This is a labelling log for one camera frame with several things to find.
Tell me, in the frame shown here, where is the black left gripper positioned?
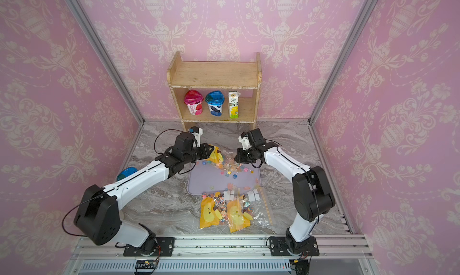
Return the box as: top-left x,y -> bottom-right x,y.
183,142 -> 216,165

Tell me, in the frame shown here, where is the pile of colourful candies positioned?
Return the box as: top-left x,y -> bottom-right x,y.
201,160 -> 256,179

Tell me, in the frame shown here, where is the ziploc candy bag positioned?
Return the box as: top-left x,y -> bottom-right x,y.
200,192 -> 228,229
224,185 -> 275,233
207,146 -> 241,169

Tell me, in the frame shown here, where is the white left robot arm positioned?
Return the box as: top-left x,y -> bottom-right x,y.
74,131 -> 215,256

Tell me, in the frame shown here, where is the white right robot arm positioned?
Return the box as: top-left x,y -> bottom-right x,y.
235,129 -> 335,254

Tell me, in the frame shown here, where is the lavender plastic tray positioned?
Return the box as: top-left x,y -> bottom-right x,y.
187,161 -> 261,195

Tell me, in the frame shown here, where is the pink lid yogurt cup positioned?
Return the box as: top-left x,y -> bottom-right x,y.
184,90 -> 204,116

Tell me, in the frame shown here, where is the green white juice carton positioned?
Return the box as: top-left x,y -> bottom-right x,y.
228,91 -> 240,119

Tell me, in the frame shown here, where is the blue lid cup on table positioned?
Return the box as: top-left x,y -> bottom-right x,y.
116,167 -> 138,182

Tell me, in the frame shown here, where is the blue lid yogurt cup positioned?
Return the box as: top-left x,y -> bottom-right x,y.
205,91 -> 225,117

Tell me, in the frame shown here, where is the wooden shelf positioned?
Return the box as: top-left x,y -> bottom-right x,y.
167,51 -> 262,132

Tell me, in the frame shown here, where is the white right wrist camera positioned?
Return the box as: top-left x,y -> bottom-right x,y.
238,133 -> 252,150

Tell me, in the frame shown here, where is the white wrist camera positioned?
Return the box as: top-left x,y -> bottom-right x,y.
238,133 -> 252,150
189,126 -> 203,147

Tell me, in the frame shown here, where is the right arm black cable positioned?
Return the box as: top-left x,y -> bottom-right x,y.
265,140 -> 324,225

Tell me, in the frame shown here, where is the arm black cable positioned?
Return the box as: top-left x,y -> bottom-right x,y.
265,140 -> 324,225
153,128 -> 188,154

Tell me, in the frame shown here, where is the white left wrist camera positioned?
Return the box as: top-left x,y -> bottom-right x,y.
189,126 -> 203,147

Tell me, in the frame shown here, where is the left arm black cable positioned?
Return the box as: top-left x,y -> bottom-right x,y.
153,128 -> 188,154

